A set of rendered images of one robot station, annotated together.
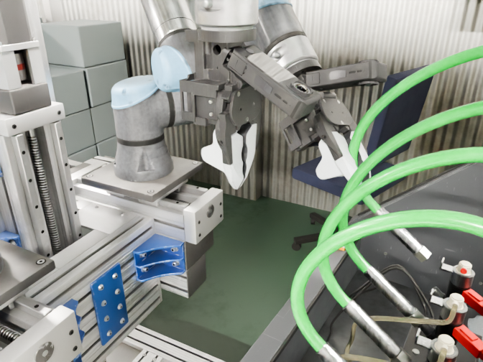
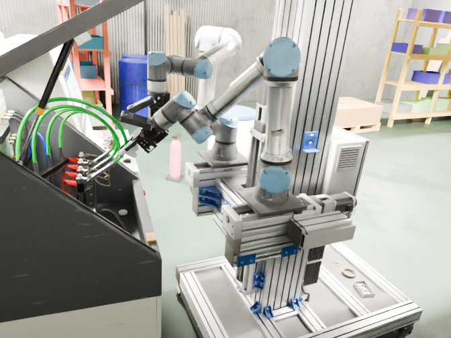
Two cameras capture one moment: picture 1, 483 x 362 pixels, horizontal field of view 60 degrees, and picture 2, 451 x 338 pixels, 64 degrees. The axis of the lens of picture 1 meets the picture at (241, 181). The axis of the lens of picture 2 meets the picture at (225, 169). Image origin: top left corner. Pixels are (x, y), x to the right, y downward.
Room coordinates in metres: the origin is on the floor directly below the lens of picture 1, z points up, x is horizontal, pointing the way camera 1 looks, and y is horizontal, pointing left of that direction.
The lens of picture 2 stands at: (1.66, -0.97, 1.73)
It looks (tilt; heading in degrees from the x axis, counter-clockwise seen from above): 23 degrees down; 127
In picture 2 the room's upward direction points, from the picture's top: 5 degrees clockwise
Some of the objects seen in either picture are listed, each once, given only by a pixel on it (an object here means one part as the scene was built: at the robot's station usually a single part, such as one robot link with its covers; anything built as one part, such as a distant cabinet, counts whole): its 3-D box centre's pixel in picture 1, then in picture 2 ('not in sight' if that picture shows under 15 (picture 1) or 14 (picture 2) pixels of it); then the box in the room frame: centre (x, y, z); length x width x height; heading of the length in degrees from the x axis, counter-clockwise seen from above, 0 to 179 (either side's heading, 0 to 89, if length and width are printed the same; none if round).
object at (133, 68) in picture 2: not in sight; (138, 85); (-3.54, 3.16, 0.49); 1.28 x 0.79 x 0.97; 153
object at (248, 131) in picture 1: (232, 151); not in sight; (0.55, 0.01, 1.26); 0.06 x 0.03 x 0.09; 57
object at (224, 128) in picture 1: (229, 130); not in sight; (0.51, 0.01, 1.31); 0.05 x 0.02 x 0.09; 147
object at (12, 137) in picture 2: not in sight; (11, 137); (0.13, -0.40, 1.20); 0.13 x 0.03 x 0.31; 148
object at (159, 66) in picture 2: not in sight; (157, 66); (0.54, 0.02, 1.53); 0.09 x 0.08 x 0.11; 104
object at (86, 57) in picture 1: (32, 107); not in sight; (3.12, 1.59, 0.61); 1.23 x 0.84 x 1.22; 63
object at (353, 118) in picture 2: not in sight; (341, 115); (-0.68, 5.59, 0.23); 1.33 x 0.96 x 0.46; 64
